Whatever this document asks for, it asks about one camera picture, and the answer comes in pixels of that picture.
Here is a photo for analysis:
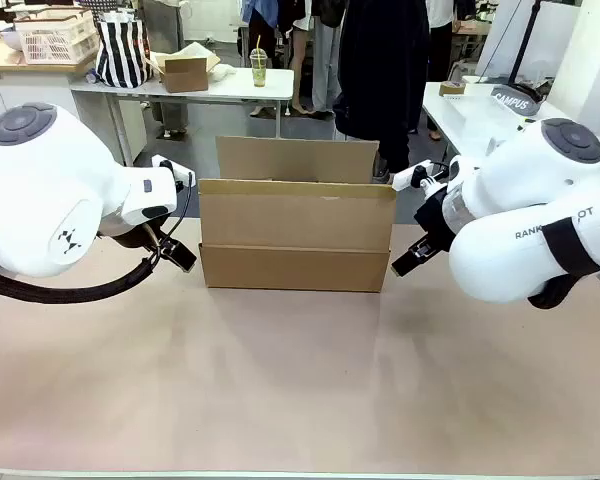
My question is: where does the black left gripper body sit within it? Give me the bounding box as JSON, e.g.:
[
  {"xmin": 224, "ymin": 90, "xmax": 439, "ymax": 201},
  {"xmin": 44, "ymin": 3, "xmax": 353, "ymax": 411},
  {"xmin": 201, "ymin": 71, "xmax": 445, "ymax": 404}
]
[{"xmin": 97, "ymin": 212, "xmax": 174, "ymax": 254}]

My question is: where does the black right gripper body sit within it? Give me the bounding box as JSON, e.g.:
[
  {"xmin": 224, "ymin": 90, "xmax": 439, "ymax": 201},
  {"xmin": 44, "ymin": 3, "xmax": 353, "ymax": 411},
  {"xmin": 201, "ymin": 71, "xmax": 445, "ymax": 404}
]
[{"xmin": 413, "ymin": 187, "xmax": 454, "ymax": 252}]

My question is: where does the large brown cardboard box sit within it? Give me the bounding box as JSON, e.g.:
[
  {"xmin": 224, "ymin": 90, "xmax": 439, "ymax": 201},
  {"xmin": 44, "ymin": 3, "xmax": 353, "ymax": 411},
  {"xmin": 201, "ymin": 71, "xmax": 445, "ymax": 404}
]
[{"xmin": 198, "ymin": 135, "xmax": 398, "ymax": 294}]

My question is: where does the small open cardboard box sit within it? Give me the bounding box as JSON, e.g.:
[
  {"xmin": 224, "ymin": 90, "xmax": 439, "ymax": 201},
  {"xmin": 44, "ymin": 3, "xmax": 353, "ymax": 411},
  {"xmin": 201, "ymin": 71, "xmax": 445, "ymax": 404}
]
[{"xmin": 151, "ymin": 42, "xmax": 222, "ymax": 94}]

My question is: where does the white desk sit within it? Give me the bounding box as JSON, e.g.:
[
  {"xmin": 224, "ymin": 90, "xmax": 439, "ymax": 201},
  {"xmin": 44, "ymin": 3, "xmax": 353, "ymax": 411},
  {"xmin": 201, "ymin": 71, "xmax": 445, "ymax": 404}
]
[{"xmin": 422, "ymin": 79, "xmax": 571, "ymax": 161}]

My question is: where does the person in black hoodie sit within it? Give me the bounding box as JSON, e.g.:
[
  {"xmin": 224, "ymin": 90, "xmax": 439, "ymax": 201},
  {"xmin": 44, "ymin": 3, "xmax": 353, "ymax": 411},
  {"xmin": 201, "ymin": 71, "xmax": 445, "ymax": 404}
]
[{"xmin": 333, "ymin": 0, "xmax": 431, "ymax": 174}]

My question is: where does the black stand with Campus base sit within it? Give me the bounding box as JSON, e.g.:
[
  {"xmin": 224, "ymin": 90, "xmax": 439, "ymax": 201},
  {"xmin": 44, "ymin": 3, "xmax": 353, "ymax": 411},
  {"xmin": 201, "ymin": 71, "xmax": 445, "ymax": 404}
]
[{"xmin": 489, "ymin": 0, "xmax": 552, "ymax": 117}]

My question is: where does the person in black trousers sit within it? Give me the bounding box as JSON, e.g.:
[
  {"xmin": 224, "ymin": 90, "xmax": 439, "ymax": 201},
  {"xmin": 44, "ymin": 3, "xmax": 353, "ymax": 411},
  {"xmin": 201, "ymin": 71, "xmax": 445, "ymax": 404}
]
[{"xmin": 424, "ymin": 0, "xmax": 477, "ymax": 142}]

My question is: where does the white table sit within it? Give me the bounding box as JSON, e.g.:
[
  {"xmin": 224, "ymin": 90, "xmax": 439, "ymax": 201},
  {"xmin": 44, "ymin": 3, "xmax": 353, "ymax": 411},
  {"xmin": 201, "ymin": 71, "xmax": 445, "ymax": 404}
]
[{"xmin": 69, "ymin": 67, "xmax": 296, "ymax": 166}]

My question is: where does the black white striped bag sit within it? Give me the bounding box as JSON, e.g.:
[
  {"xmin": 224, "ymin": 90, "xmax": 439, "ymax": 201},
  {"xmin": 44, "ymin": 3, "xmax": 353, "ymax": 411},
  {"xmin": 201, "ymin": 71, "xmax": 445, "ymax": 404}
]
[{"xmin": 94, "ymin": 12, "xmax": 154, "ymax": 89}]

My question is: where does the person in light grey trousers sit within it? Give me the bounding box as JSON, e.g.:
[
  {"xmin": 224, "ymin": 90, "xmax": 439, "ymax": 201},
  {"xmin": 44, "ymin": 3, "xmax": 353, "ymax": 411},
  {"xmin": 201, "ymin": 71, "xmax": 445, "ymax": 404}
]
[{"xmin": 292, "ymin": 0, "xmax": 347, "ymax": 121}]

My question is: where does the plastic cup with straw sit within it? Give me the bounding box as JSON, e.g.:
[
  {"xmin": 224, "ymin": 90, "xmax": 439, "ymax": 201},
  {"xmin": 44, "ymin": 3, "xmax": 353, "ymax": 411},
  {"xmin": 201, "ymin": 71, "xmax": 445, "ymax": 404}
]
[{"xmin": 249, "ymin": 34, "xmax": 271, "ymax": 89}]

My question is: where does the large white lattice basket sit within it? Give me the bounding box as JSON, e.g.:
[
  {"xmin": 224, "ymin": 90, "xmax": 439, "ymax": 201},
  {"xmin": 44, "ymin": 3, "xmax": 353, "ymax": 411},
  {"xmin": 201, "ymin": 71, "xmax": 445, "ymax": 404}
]
[{"xmin": 13, "ymin": 8, "xmax": 100, "ymax": 66}]

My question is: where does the white cabinet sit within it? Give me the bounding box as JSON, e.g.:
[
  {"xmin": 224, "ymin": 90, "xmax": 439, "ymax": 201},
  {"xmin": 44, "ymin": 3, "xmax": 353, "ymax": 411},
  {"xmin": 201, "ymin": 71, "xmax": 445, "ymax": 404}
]
[{"xmin": 0, "ymin": 37, "xmax": 149, "ymax": 167}]

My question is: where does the person in olive trousers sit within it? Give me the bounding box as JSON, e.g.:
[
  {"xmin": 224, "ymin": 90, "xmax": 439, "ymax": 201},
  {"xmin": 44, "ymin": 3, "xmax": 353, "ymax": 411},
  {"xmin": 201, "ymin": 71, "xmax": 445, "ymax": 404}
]
[{"xmin": 142, "ymin": 0, "xmax": 189, "ymax": 139}]

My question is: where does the person in blue shirt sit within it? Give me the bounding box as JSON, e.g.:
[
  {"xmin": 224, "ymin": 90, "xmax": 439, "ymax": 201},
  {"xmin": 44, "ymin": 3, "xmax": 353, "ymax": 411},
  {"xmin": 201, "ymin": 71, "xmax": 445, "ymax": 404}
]
[{"xmin": 239, "ymin": 0, "xmax": 282, "ymax": 119}]

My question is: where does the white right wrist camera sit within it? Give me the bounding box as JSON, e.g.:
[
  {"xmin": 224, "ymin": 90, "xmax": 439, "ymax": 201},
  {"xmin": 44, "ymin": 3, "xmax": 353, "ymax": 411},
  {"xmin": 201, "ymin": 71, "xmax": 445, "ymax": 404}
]
[{"xmin": 392, "ymin": 158, "xmax": 451, "ymax": 194}]

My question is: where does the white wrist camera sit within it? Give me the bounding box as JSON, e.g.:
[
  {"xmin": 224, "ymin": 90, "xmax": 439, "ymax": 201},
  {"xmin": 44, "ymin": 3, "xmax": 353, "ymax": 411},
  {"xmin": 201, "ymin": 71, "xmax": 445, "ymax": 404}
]
[
  {"xmin": 392, "ymin": 158, "xmax": 451, "ymax": 194},
  {"xmin": 151, "ymin": 154, "xmax": 197, "ymax": 194}
]

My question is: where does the thin black left gripper cable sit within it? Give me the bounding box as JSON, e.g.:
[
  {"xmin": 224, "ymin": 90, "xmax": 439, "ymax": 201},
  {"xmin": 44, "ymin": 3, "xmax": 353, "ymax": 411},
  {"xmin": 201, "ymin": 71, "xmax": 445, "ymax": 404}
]
[{"xmin": 154, "ymin": 180, "xmax": 192, "ymax": 254}]

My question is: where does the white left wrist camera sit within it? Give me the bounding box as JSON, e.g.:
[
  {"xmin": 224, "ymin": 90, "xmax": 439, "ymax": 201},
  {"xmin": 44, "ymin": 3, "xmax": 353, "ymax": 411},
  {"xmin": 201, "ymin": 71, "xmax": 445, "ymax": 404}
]
[{"xmin": 151, "ymin": 154, "xmax": 197, "ymax": 194}]

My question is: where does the thick black left arm hose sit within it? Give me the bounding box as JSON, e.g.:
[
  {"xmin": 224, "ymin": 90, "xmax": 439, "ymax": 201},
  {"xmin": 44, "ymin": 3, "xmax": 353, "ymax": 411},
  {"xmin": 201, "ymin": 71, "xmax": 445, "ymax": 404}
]
[{"xmin": 0, "ymin": 252, "xmax": 161, "ymax": 305}]

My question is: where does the thick black arm hose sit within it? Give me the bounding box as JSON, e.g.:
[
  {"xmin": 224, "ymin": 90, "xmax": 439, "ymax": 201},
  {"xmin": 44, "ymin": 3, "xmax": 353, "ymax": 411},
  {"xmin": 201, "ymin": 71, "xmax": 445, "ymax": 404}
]
[
  {"xmin": 0, "ymin": 252, "xmax": 161, "ymax": 305},
  {"xmin": 527, "ymin": 272, "xmax": 587, "ymax": 310}
]

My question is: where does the thick black right arm hose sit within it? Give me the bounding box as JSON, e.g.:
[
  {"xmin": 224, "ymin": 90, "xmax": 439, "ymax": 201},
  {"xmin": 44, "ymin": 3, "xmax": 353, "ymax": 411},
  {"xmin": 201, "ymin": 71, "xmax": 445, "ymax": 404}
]
[{"xmin": 527, "ymin": 272, "xmax": 587, "ymax": 310}]

